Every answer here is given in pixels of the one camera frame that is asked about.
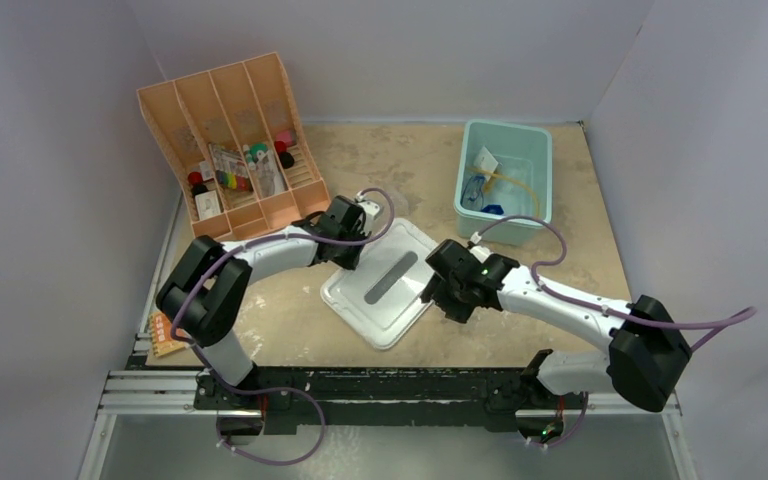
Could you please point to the small white plastic packet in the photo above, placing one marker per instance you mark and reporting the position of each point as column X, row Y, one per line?
column 485, row 162

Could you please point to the pink plastic organizer rack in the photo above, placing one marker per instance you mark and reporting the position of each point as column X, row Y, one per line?
column 233, row 138

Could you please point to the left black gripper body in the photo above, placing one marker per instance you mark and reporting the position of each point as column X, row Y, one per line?
column 348, row 256

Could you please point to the orange printed card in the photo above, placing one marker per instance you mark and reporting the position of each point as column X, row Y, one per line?
column 162, row 343

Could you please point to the white storage box lid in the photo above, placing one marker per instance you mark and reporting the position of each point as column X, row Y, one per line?
column 380, row 300

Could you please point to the teal plastic bin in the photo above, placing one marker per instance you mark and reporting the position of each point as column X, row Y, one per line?
column 505, row 170

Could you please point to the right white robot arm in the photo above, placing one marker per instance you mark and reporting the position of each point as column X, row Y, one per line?
column 639, row 353

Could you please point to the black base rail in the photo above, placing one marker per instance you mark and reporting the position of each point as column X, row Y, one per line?
column 495, row 399

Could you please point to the tan rubber tubing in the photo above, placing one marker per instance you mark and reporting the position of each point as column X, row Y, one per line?
column 527, row 188

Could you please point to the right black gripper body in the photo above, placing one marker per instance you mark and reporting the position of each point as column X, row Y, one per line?
column 451, row 300

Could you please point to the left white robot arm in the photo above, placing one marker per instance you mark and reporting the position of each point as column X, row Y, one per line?
column 203, row 294

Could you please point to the graduated cylinder blue base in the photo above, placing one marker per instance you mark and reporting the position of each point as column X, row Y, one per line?
column 493, row 209

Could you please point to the blue safety glasses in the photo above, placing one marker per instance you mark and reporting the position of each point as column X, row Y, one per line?
column 472, row 196

